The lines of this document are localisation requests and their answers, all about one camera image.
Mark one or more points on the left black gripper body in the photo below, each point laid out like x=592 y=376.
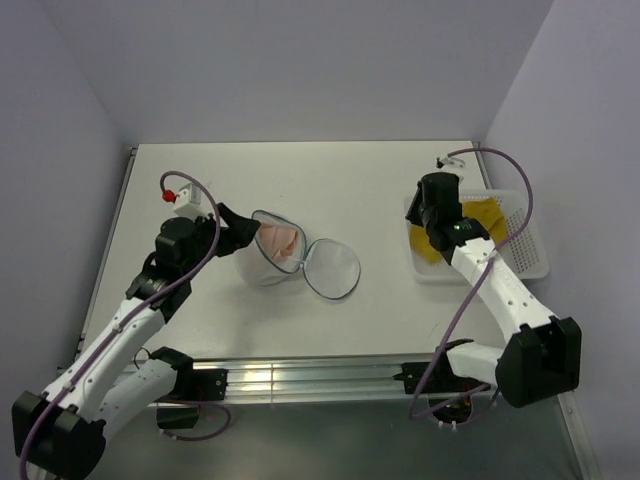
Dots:
x=206 y=231

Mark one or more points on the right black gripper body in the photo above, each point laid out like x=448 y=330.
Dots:
x=426 y=214

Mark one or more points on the yellow cloth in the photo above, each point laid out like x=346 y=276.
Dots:
x=487 y=212

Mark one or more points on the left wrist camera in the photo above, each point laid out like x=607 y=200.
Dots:
x=186 y=201

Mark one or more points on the pink bra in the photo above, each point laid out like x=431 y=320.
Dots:
x=278 y=242

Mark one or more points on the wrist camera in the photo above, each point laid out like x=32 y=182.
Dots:
x=450 y=164
x=186 y=201

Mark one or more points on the aluminium rail frame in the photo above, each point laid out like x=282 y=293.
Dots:
x=284 y=343

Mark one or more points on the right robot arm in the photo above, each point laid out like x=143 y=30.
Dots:
x=542 y=355

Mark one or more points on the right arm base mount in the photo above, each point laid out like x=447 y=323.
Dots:
x=441 y=381

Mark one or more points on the white mesh laundry bag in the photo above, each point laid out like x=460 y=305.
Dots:
x=330 y=268

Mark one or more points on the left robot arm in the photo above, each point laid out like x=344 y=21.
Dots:
x=65 y=429

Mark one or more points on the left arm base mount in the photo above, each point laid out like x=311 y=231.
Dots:
x=183 y=408

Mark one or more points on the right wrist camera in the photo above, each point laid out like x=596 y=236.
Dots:
x=450 y=164

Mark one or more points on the white plastic basket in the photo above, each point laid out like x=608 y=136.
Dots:
x=525 y=254

